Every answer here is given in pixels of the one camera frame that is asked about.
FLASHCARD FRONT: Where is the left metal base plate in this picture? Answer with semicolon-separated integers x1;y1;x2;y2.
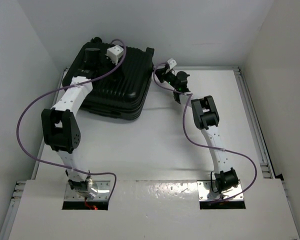
63;180;111;202

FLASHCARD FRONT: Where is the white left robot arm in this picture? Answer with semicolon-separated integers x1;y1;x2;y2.
41;45;124;200

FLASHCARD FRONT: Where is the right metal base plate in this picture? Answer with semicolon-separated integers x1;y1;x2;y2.
197;180;244;202

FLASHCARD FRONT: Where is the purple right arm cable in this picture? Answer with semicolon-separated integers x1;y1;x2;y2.
152;62;258;203

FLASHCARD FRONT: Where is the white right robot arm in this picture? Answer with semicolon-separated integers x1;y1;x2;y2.
153;67;239;194

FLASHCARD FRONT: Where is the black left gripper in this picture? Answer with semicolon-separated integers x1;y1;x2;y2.
94;54;122;83

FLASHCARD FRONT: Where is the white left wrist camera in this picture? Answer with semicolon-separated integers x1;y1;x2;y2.
105;45;124;65

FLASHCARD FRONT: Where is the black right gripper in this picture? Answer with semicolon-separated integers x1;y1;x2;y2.
153;67;179;90

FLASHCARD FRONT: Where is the metal base plate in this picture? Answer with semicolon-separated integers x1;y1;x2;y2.
197;180;244;202
63;180;111;202

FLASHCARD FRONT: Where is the black suitcase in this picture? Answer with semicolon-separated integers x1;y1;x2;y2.
62;37;155;121

